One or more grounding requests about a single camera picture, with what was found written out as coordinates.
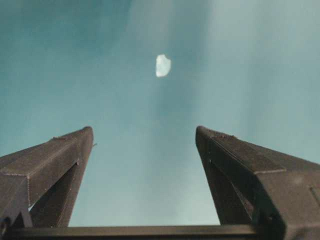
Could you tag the small white paper scrap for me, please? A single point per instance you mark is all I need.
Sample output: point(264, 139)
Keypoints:
point(163, 65)

